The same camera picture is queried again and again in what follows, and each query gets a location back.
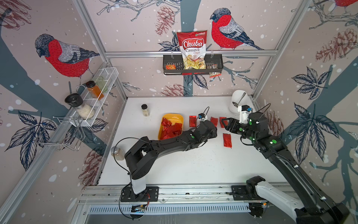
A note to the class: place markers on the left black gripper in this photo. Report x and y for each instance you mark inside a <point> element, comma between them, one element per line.
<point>214,133</point>

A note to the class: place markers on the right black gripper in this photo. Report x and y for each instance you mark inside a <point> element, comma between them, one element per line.
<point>231,121</point>

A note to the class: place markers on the red tea bag two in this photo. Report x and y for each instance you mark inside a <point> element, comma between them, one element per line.
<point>214,121</point>

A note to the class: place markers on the red tea bag five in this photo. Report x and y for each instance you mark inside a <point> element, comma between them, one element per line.
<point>227,140</point>

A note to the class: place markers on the red tea bag four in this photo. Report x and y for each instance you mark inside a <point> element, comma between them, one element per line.
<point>193,121</point>

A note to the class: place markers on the red tea bag one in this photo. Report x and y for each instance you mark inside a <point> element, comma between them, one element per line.
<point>223,122</point>

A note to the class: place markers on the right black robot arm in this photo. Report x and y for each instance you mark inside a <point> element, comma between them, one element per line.
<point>313,206</point>

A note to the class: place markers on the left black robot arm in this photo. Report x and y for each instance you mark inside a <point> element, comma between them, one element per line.
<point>143,154</point>

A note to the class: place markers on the yellow plastic storage box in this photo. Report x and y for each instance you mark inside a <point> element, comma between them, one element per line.
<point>173,118</point>

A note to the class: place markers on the red tea bags in box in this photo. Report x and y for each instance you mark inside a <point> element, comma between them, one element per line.
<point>169,130</point>

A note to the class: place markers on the metal spoon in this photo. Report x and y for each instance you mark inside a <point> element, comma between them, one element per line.
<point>236,104</point>

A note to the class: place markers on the white utensil holder cup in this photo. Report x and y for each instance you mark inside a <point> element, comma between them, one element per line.
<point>235,98</point>

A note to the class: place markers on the small glass spice jar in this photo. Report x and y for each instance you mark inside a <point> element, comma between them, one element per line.
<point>145,110</point>

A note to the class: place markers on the snack packets in basket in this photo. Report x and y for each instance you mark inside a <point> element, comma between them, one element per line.
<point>178,69</point>

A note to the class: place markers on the Chuba cassava chips bag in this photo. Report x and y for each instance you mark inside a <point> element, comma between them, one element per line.
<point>190,42</point>

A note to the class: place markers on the glass jar brown contents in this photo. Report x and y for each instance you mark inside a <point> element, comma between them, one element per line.
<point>117,153</point>

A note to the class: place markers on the green item on shelf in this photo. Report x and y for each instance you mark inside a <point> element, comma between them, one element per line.
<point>101,82</point>

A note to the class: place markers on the orange spice jar black lid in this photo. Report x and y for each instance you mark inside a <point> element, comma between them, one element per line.
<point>94,90</point>

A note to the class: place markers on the glass jar with white grains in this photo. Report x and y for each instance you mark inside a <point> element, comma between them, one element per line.
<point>84,110</point>

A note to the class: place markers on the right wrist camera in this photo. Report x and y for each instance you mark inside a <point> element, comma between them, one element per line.
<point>244,111</point>

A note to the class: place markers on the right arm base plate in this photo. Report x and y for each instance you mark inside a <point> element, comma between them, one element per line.
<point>244,193</point>

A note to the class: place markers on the black wire wall basket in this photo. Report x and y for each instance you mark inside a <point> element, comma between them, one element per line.
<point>209,60</point>

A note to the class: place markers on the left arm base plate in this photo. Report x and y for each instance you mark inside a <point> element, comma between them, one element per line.
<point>150,194</point>

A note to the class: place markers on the horizontal aluminium frame bar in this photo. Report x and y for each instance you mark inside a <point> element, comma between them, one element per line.
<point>229,53</point>

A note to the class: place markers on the white wire wall shelf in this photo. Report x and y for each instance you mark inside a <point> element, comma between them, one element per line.
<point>111,75</point>

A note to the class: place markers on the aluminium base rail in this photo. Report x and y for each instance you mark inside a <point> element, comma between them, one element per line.
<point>166,194</point>

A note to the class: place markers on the chrome wire rack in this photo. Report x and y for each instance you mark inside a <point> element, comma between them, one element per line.
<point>58,140</point>

